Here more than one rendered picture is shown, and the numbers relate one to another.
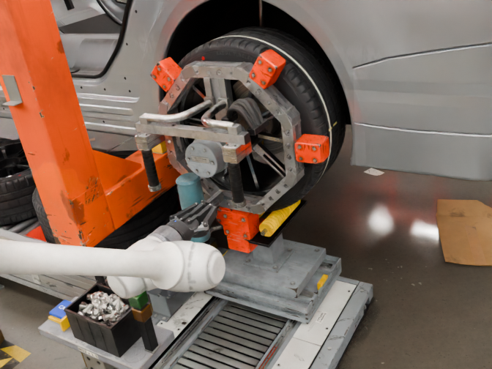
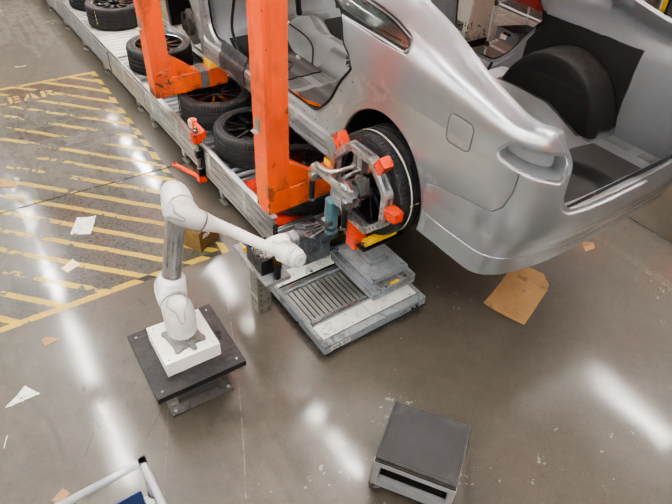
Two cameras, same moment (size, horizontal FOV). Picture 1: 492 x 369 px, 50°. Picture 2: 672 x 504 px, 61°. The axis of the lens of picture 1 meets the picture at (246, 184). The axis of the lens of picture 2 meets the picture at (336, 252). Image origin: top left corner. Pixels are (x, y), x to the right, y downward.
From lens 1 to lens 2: 180 cm
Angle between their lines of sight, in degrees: 20
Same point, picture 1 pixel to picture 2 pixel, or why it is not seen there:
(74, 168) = (275, 172)
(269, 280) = (363, 268)
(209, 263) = (296, 258)
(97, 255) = (254, 239)
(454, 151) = (458, 248)
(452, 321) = (456, 336)
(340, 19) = (426, 157)
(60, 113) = (276, 143)
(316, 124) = (401, 202)
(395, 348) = (413, 335)
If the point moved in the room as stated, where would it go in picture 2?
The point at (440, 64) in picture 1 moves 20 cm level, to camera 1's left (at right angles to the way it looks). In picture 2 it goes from (460, 204) to (422, 195)
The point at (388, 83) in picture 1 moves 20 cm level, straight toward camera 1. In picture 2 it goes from (439, 199) to (419, 216)
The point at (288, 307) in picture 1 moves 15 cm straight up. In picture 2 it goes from (366, 287) to (368, 271)
